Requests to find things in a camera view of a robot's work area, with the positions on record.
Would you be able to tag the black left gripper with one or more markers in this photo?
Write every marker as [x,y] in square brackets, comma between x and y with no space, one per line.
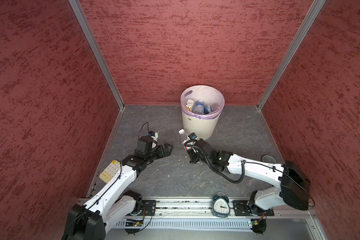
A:
[161,154]

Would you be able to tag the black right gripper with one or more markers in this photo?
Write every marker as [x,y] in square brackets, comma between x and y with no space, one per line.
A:
[192,155]

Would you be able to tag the white red label bottle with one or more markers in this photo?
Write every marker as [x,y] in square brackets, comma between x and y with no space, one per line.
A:
[184,139]

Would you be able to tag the blue label bottle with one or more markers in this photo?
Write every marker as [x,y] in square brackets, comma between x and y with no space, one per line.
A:
[199,108]

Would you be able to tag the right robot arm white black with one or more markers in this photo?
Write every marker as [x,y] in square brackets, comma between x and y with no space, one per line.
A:
[289,185]

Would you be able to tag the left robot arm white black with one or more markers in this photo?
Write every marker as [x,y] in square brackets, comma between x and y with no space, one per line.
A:
[94,219]

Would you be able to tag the white ribbed waste bin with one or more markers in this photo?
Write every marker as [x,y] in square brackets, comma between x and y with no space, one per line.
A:
[202,128]

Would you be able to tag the purple bin liner bag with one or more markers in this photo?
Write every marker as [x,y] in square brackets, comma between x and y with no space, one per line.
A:
[207,94]

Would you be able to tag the beige calculator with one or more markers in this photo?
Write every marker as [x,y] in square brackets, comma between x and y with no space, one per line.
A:
[112,170]

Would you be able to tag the green alarm clock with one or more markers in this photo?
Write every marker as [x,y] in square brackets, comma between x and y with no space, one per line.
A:
[220,206]

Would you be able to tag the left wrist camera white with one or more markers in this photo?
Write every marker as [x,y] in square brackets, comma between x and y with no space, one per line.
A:
[154,136]

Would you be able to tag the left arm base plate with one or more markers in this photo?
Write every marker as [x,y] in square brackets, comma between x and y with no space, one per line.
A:
[147,207]

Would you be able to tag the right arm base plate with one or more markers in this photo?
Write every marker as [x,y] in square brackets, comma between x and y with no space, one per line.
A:
[241,209]

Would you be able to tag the aluminium rail frame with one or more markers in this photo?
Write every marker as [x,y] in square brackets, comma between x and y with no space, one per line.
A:
[195,214]

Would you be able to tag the left corner aluminium post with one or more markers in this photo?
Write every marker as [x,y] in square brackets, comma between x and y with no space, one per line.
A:
[84,24]

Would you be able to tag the corner aluminium post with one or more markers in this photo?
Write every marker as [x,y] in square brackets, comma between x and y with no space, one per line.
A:
[305,26]
[84,24]

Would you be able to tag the right corner aluminium post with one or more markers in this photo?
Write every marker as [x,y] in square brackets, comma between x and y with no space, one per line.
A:
[305,26]

